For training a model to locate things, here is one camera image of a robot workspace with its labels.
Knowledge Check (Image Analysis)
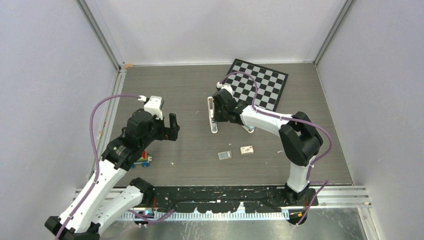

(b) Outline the left aluminium corner post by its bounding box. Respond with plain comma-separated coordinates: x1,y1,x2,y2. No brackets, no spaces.
75,0,122,71

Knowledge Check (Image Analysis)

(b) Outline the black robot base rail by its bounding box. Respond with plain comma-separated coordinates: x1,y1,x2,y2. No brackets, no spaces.
138,185,318,214

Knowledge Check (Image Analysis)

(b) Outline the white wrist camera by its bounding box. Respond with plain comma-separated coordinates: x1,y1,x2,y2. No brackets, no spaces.
216,82,233,95
143,95,164,120

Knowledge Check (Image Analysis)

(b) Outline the light blue white stapler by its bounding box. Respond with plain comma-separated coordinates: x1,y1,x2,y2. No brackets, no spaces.
242,125,255,134

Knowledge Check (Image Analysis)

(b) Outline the black white chessboard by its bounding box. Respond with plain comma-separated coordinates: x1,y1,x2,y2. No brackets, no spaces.
225,58,289,112

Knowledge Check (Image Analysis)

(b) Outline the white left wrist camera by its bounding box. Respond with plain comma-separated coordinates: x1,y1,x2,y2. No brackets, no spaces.
143,95,164,120

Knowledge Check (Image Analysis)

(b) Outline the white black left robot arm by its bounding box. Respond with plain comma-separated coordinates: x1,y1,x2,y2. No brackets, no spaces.
44,109,180,240

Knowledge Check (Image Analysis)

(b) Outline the aluminium corner post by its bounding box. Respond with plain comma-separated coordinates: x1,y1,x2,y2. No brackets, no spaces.
75,0,122,71
313,0,356,68

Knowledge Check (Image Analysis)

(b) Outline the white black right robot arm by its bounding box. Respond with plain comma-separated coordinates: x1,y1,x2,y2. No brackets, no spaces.
208,88,323,205

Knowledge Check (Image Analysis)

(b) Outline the colourful wooden toy car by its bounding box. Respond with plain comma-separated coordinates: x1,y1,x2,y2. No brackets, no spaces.
131,151,153,169

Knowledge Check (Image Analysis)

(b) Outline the grey tray of staples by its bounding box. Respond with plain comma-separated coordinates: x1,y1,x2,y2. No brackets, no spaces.
217,150,232,160

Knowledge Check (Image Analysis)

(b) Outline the small white domino tile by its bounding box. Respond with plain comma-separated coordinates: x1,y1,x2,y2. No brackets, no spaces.
240,145,254,155

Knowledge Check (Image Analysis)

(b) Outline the right aluminium corner post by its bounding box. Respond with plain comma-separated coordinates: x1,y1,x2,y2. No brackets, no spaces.
313,0,356,68

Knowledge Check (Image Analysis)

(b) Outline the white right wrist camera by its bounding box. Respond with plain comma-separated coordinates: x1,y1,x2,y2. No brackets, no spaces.
216,82,233,95

